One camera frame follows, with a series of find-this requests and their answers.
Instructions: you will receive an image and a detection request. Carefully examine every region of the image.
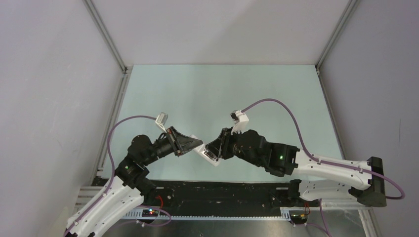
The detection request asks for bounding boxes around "controller board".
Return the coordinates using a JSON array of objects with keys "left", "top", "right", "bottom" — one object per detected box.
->
[
  {"left": 141, "top": 209, "right": 160, "bottom": 218},
  {"left": 290, "top": 214, "right": 308, "bottom": 226}
]

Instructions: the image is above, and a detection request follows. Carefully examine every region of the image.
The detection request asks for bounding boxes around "right controller board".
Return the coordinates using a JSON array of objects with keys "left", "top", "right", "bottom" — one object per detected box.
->
[{"left": 290, "top": 214, "right": 308, "bottom": 226}]

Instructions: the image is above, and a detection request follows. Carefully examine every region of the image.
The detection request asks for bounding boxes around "right aluminium frame rail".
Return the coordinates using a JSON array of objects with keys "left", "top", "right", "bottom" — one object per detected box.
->
[{"left": 315, "top": 0, "right": 361, "bottom": 159}]

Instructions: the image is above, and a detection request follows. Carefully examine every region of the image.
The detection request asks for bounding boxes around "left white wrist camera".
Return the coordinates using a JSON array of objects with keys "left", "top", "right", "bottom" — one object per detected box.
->
[{"left": 155, "top": 112, "right": 168, "bottom": 133}]

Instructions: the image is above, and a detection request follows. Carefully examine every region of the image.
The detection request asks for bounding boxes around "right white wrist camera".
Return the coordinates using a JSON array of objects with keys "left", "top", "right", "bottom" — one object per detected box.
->
[{"left": 230, "top": 110, "right": 249, "bottom": 135}]

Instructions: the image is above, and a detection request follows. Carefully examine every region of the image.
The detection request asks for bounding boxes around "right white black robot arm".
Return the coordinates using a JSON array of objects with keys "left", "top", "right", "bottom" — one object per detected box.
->
[{"left": 202, "top": 128, "right": 387, "bottom": 207}]

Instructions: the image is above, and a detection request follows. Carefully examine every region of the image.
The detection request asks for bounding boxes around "grey slotted cable duct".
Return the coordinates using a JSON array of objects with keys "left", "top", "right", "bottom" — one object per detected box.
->
[{"left": 121, "top": 208, "right": 290, "bottom": 221}]

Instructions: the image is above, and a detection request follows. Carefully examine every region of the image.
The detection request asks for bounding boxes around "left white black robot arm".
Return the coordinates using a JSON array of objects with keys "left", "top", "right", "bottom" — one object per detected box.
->
[{"left": 64, "top": 127, "right": 203, "bottom": 237}]

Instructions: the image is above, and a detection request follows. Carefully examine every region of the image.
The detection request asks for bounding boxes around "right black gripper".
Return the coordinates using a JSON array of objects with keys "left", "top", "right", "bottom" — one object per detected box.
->
[{"left": 206, "top": 127, "right": 263, "bottom": 168}]

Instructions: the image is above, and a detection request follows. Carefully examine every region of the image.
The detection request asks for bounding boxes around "left aluminium frame rail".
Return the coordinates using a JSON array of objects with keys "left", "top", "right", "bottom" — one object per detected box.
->
[{"left": 83, "top": 0, "right": 132, "bottom": 178}]

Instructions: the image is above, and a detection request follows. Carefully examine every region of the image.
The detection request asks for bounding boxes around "white remote control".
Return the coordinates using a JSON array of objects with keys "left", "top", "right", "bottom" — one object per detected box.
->
[{"left": 193, "top": 141, "right": 220, "bottom": 167}]

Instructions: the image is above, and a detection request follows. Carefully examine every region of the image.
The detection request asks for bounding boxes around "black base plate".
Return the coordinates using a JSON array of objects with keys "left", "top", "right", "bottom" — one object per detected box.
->
[{"left": 142, "top": 180, "right": 319, "bottom": 216}]

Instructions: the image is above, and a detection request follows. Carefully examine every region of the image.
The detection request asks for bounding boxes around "AAA battery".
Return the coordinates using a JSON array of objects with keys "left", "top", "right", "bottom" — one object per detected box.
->
[{"left": 204, "top": 151, "right": 218, "bottom": 162}]

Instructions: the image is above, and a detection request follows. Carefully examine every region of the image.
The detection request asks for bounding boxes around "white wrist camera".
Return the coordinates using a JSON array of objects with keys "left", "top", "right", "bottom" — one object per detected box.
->
[
  {"left": 230, "top": 110, "right": 249, "bottom": 135},
  {"left": 155, "top": 112, "right": 168, "bottom": 133}
]

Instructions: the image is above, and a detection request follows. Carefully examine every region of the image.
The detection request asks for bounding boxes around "aluminium frame rail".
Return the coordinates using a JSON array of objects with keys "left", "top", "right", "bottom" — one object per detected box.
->
[
  {"left": 83, "top": 0, "right": 132, "bottom": 178},
  {"left": 315, "top": 0, "right": 361, "bottom": 159}
]

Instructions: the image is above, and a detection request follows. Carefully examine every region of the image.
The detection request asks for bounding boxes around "left controller board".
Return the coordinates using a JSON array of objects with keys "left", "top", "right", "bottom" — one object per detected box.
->
[{"left": 141, "top": 209, "right": 160, "bottom": 218}]

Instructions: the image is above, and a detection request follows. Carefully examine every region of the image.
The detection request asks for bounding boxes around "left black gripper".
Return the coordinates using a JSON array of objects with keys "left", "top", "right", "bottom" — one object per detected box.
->
[{"left": 142, "top": 125, "right": 203, "bottom": 165}]

